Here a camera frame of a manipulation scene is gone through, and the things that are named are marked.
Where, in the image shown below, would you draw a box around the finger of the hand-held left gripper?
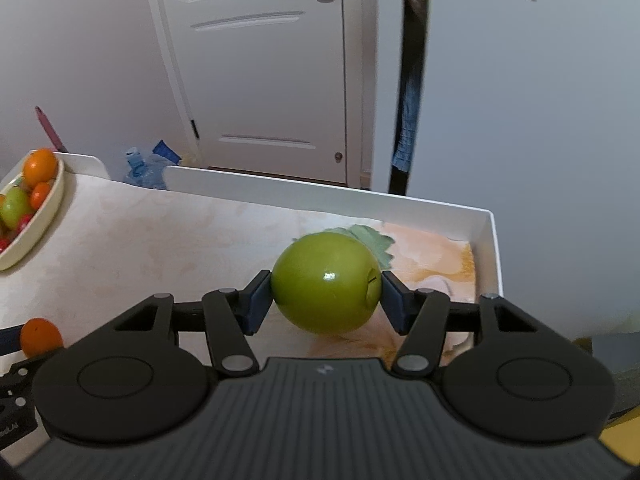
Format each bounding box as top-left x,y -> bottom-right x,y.
0,325 -> 24,357
0,356 -> 38,402

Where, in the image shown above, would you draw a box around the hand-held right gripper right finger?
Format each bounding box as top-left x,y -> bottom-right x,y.
382,270 -> 542,376

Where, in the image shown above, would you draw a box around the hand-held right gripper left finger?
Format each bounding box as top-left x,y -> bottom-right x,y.
114,270 -> 274,376

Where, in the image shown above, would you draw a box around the small tangerine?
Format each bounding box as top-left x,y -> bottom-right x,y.
20,317 -> 65,357

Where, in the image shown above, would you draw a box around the small green apple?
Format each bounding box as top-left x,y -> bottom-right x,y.
271,232 -> 384,335

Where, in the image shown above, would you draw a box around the cream oval dish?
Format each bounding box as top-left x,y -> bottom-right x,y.
0,151 -> 66,272

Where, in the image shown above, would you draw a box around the large green apple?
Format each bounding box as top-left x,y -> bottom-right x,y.
0,187 -> 34,231

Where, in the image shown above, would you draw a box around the orange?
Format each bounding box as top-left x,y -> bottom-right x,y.
23,148 -> 59,189

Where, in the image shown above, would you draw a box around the small orange tomato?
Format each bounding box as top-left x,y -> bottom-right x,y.
29,181 -> 53,210

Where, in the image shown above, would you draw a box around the clear plastic water bottle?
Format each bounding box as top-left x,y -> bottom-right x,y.
123,146 -> 172,191

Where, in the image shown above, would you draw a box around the blue plastic item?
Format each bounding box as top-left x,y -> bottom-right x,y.
152,139 -> 182,166

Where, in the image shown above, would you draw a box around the pink stick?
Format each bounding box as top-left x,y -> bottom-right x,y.
34,105 -> 68,154

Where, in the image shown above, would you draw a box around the dark hanging clothes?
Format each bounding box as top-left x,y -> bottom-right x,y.
388,0 -> 432,197

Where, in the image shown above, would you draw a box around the white panel door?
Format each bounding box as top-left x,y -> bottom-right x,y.
142,0 -> 352,186

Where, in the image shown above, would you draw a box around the yellow stool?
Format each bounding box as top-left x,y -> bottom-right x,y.
599,406 -> 640,455

